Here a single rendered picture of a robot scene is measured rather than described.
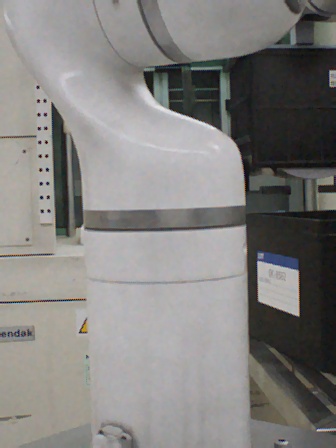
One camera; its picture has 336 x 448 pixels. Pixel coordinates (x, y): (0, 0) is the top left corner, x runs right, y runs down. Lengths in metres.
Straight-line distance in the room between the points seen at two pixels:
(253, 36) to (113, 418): 0.28
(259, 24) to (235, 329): 0.21
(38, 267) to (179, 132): 0.77
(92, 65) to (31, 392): 0.83
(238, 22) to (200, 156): 0.09
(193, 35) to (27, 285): 0.81
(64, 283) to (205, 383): 0.76
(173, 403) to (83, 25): 0.27
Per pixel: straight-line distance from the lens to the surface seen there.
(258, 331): 1.09
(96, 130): 0.54
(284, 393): 0.82
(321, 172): 1.24
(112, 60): 0.59
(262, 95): 1.19
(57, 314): 1.29
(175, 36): 0.55
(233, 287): 0.55
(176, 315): 0.53
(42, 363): 1.31
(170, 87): 2.20
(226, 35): 0.54
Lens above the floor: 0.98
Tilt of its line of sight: 3 degrees down
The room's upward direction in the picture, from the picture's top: 2 degrees counter-clockwise
